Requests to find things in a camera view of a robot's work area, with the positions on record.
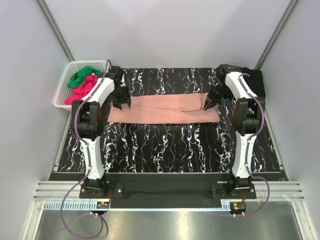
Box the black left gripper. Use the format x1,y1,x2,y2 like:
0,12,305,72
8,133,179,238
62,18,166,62
111,85,131,110

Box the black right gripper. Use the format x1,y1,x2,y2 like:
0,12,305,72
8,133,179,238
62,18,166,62
204,83,229,110

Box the pink printed t-shirt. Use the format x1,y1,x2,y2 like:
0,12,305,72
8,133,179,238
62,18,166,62
107,93,220,125

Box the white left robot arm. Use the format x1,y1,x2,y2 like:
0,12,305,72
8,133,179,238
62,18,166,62
71,63,132,198

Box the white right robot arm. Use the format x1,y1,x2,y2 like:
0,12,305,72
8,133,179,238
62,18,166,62
203,64,266,199

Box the red crumpled t-shirt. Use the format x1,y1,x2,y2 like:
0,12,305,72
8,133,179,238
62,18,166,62
64,74,98,105

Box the black folded t-shirt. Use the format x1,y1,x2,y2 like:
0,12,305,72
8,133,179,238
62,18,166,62
237,66,266,98

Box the green crumpled t-shirt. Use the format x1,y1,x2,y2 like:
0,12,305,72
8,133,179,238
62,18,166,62
67,66,102,89

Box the white plastic basket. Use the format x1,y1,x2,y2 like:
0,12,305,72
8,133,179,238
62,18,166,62
53,60,107,112

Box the left small electronics module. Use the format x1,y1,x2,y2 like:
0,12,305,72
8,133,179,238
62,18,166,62
96,201,110,209

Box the small electronics module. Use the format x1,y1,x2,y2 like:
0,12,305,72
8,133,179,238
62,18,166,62
96,201,110,209
230,201,247,216

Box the right small electronics module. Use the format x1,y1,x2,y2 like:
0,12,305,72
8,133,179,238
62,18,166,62
230,201,247,216

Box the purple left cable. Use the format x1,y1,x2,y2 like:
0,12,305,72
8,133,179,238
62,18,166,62
60,58,112,237

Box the purple cable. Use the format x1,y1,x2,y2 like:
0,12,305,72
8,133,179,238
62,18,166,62
233,72,271,218
60,58,112,237

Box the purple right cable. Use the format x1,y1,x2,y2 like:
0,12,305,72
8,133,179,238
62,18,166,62
233,72,271,218

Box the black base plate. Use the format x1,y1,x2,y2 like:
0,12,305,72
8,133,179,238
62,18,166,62
79,181,257,210

